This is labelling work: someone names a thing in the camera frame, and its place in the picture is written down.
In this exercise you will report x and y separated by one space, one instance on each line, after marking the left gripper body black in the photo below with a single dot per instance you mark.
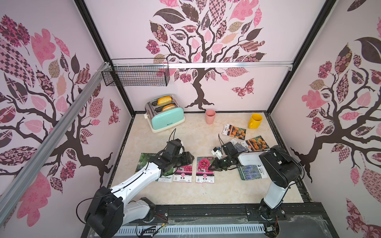
180 160

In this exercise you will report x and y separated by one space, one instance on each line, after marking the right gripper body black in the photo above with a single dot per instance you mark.
224 161

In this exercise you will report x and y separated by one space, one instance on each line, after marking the hollyhock seed packet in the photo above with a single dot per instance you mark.
203 173
183 174

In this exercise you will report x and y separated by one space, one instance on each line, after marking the lavender seed packet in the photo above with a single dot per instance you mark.
252 172
238 146

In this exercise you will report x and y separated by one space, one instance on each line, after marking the marigold seed packet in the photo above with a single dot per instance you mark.
255 144
235 132

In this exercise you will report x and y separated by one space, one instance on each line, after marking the green gourd seed packet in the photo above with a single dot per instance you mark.
167 177

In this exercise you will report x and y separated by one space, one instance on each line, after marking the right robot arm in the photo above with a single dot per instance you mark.
282 169

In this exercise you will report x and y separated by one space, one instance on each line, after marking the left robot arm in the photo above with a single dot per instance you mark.
110 208

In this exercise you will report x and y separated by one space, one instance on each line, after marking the mint green toaster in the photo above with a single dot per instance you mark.
160 121

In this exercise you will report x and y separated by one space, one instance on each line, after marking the toast slice front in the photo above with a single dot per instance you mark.
168 107

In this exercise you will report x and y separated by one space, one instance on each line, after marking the toast slice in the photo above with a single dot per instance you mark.
164 100
168 107

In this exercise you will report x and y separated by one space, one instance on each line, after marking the yellow mug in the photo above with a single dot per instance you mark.
255 121

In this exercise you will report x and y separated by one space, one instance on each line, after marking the pink cup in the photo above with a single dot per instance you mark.
210 116

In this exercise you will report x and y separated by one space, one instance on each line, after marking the toast slice rear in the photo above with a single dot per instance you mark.
164 100

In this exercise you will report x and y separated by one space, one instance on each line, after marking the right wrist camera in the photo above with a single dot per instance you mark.
217 153

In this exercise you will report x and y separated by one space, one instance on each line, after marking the white slotted cable duct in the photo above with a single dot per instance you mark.
192 230

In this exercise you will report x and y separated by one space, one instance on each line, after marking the black wire basket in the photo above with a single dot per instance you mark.
137 72

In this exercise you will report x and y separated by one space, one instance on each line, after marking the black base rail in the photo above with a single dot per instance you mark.
292 220

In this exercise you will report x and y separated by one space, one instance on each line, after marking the aluminium rail back wall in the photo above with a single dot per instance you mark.
232 64

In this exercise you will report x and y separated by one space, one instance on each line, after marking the aluminium rail wall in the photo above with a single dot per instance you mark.
23 180
232 64

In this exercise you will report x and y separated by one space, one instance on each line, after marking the aluminium rail left wall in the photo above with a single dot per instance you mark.
23 180

